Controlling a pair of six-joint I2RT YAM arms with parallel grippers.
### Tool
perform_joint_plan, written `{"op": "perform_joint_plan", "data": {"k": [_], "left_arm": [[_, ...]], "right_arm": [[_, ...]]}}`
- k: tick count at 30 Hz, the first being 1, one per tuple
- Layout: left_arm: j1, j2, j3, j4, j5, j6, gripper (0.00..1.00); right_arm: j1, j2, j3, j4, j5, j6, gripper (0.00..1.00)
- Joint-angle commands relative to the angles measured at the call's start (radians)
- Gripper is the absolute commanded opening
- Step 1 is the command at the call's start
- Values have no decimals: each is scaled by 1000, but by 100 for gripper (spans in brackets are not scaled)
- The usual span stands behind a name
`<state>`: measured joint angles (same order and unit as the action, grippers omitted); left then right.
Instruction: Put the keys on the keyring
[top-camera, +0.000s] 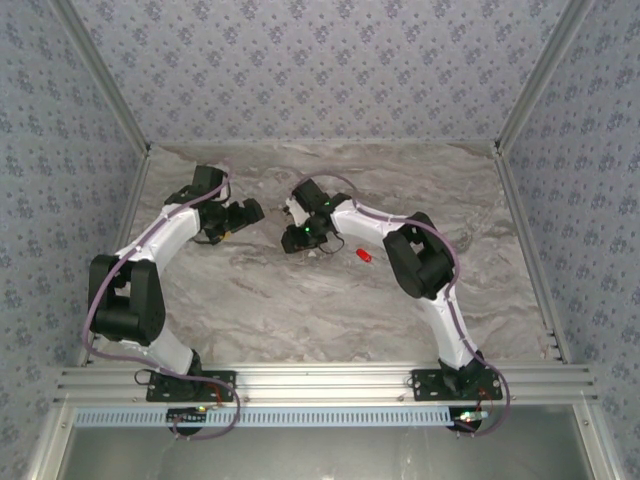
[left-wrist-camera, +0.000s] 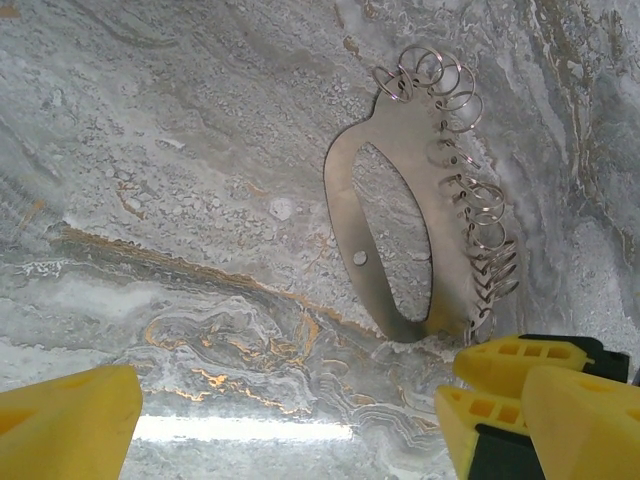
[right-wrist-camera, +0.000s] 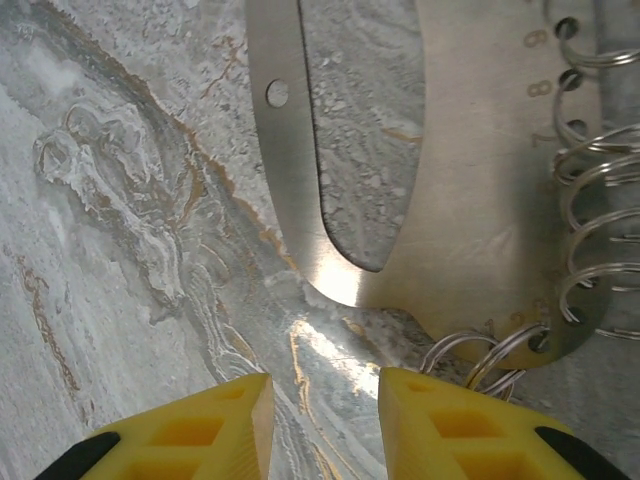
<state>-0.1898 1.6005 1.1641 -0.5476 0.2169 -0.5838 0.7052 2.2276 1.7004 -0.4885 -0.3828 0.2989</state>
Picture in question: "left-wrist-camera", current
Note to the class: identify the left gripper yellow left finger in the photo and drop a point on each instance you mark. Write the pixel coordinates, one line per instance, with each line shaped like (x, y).
(60, 425)

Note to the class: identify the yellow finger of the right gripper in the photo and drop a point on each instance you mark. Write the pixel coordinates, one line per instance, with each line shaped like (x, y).
(465, 420)
(490, 365)

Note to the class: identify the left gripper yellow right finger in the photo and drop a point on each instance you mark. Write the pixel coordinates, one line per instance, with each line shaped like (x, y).
(590, 430)

